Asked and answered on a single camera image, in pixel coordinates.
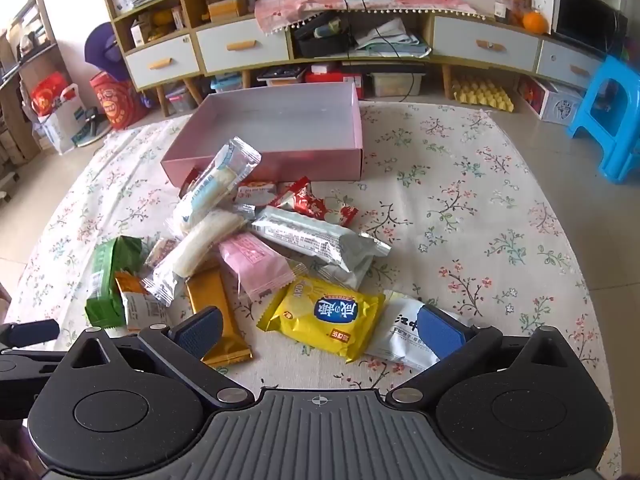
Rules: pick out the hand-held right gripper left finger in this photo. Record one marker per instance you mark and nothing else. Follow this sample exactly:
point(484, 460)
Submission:
point(200, 334)

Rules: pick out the gold snack packet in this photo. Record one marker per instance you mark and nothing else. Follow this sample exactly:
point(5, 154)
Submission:
point(205, 290)

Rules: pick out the white cabinet drawer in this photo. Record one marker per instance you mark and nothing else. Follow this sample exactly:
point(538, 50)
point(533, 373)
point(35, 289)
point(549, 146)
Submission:
point(160, 62)
point(240, 47)
point(485, 42)
point(570, 66)

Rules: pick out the green snack packet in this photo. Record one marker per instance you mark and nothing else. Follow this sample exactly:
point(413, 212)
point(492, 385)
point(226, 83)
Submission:
point(110, 275)

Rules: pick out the black case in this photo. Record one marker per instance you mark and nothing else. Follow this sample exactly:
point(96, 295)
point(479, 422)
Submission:
point(320, 40)

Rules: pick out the pile of papers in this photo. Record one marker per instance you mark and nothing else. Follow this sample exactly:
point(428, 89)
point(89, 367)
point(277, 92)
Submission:
point(395, 40)

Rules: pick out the wooden storage shelf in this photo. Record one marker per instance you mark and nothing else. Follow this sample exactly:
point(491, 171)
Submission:
point(25, 60)

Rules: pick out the red and white snack packet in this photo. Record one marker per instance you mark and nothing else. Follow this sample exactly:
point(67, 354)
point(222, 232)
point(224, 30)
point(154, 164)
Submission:
point(305, 199)

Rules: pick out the purple hat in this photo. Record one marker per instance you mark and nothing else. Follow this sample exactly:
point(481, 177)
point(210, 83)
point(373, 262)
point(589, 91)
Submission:
point(100, 50)

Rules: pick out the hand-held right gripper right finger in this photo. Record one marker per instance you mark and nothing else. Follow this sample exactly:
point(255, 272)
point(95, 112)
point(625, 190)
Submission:
point(440, 332)

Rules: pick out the blue plastic stool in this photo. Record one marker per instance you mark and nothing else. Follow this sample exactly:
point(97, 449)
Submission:
point(612, 110)

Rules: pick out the yellow box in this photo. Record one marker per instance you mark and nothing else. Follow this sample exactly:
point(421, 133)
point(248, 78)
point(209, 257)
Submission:
point(227, 9)

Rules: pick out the orange and white snack packet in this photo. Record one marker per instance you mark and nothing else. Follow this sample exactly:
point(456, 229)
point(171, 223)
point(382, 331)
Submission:
point(142, 305)

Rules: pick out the clear rice cracker packet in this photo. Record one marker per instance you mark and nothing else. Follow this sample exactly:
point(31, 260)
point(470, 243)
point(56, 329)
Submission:
point(215, 185)
point(200, 247)

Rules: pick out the brown biscuit packet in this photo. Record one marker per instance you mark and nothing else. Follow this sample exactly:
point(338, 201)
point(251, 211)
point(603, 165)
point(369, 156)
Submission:
point(161, 250)

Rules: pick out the clear plastic storage box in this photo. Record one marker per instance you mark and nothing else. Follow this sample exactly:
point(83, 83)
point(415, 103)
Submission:
point(397, 85)

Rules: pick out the yellow snack packet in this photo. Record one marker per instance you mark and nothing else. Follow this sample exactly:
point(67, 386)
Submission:
point(320, 317)

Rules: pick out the yellow egg tray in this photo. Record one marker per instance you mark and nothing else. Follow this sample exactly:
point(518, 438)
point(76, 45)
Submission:
point(482, 97)

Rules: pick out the small white orange-edged packet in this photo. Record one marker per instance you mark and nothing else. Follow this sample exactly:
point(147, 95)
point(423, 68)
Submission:
point(255, 193)

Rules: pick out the white printed carton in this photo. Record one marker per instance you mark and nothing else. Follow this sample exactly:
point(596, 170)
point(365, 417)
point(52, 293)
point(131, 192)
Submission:
point(560, 105)

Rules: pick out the pink snack packet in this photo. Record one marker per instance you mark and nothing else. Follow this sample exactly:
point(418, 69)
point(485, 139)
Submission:
point(255, 262)

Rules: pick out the white shopping bag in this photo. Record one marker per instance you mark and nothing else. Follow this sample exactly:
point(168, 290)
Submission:
point(62, 125)

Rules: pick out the pale silver snack packet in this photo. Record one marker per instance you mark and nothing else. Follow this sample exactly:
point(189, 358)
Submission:
point(345, 273)

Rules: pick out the orange fruit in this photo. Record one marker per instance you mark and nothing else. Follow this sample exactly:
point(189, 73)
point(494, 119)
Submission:
point(535, 22)

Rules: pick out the pink cardboard box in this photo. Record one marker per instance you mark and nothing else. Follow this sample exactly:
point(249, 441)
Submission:
point(280, 120)

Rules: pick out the red box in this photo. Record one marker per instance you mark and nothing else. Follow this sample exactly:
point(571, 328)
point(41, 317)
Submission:
point(332, 84)

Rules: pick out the microwave oven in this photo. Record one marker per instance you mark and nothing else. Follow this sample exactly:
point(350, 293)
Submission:
point(585, 20)

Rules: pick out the red gift bag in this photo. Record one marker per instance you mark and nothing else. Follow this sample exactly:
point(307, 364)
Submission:
point(115, 102)

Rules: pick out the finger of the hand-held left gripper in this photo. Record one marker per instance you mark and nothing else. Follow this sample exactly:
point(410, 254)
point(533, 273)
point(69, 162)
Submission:
point(30, 362)
point(35, 333)

